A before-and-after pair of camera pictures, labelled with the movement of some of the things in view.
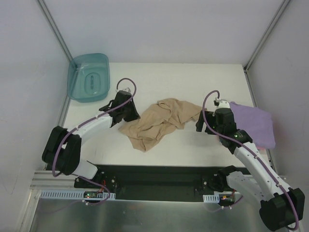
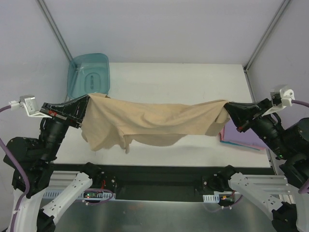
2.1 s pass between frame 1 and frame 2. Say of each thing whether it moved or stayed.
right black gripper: moved
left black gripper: moved
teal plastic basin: stayed
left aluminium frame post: stayed
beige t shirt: moved
